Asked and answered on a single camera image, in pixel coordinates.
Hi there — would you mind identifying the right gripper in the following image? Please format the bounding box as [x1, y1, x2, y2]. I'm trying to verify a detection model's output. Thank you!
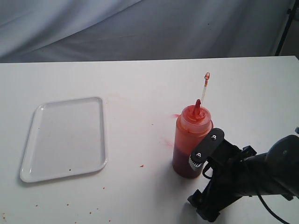
[188, 140, 256, 222]

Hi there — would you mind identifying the red sauce squeeze bottle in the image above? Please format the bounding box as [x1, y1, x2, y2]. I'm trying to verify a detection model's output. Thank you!
[172, 72, 214, 179]

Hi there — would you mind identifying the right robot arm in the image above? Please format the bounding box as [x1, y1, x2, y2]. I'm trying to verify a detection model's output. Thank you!
[188, 134, 299, 223]

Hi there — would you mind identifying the white rectangular plastic tray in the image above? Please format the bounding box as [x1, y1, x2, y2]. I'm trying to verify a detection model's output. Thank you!
[20, 97, 108, 183]

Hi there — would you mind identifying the black tripod stand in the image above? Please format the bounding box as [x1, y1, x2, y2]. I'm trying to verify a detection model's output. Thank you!
[274, 0, 299, 56]

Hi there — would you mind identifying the grey backdrop cloth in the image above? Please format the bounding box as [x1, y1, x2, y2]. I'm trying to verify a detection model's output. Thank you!
[0, 0, 294, 63]

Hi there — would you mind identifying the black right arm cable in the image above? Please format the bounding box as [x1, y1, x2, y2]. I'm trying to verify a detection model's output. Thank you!
[202, 161, 299, 224]

